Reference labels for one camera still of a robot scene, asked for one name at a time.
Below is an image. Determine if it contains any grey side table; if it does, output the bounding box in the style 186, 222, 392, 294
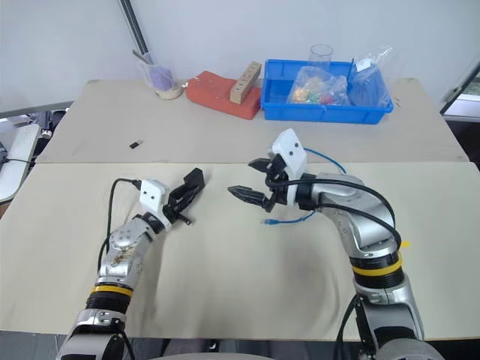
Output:
0, 100, 74, 123

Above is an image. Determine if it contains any bag of colourful pieces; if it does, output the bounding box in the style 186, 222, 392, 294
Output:
286, 66, 353, 107

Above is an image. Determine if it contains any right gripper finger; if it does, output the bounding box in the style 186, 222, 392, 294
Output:
247, 157, 275, 175
227, 184, 272, 211

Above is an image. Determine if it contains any blue Ethernet cable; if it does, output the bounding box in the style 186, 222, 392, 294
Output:
261, 146, 349, 226

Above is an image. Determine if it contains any purple brush head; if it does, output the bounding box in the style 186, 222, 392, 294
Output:
149, 65, 176, 91

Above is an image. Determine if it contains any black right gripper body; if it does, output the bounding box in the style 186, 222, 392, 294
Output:
261, 152, 292, 213

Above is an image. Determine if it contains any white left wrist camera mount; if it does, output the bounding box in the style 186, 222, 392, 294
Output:
138, 179, 174, 230

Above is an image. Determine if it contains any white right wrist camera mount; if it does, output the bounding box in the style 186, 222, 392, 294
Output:
266, 127, 309, 207

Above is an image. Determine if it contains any dark window frame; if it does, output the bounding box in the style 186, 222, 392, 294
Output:
439, 59, 480, 122

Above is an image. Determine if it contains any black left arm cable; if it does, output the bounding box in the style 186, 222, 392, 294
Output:
97, 178, 143, 278

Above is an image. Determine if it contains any wooden block with holes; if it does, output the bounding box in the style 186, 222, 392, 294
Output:
229, 61, 263, 104

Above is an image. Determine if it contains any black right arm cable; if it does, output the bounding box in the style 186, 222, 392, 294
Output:
264, 175, 404, 248

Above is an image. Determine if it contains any blue plastic bin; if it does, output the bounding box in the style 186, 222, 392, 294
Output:
261, 58, 395, 125

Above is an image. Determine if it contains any clear plastic bag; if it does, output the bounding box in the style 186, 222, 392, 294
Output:
346, 46, 395, 110

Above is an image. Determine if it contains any clear plastic cup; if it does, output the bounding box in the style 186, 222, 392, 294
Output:
309, 43, 335, 73

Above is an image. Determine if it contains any clear beaker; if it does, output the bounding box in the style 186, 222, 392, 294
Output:
133, 50, 185, 101

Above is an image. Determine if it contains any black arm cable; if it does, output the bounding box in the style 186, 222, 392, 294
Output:
264, 175, 404, 248
97, 178, 143, 278

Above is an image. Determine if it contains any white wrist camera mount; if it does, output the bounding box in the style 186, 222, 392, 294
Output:
138, 179, 174, 230
266, 127, 309, 207

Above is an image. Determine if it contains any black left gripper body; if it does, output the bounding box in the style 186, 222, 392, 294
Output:
162, 187, 188, 223

